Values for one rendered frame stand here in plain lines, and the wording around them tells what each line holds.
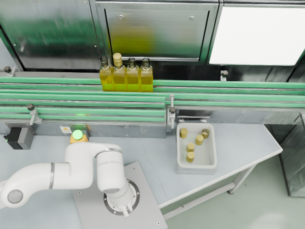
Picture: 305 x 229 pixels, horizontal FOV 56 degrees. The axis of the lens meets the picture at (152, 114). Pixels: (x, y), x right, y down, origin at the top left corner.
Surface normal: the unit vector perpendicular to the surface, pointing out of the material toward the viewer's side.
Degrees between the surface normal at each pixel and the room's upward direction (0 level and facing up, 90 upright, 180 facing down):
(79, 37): 90
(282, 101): 90
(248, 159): 0
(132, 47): 90
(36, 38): 90
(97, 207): 4
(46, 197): 0
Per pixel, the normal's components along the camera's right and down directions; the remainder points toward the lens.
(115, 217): -0.05, -0.51
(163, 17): -0.03, 0.85
